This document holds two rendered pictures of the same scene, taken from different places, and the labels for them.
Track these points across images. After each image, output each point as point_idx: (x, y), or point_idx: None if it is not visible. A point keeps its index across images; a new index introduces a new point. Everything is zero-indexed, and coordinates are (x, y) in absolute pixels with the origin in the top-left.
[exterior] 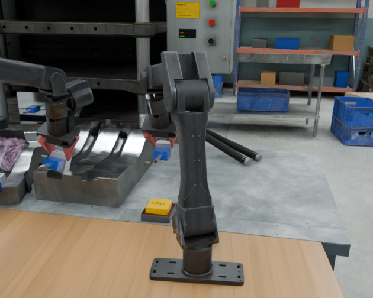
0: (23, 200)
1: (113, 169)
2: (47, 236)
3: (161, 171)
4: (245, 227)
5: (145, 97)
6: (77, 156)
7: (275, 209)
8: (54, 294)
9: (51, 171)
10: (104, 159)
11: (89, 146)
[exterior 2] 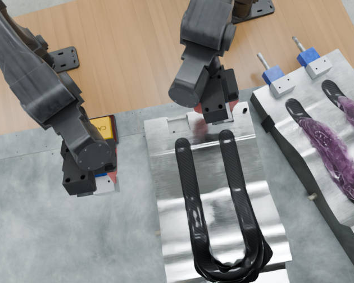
0: (251, 106)
1: (160, 142)
2: (180, 64)
3: (146, 247)
4: (17, 142)
5: (83, 107)
6: (240, 176)
7: None
8: (127, 13)
9: (232, 117)
10: (194, 174)
11: (242, 205)
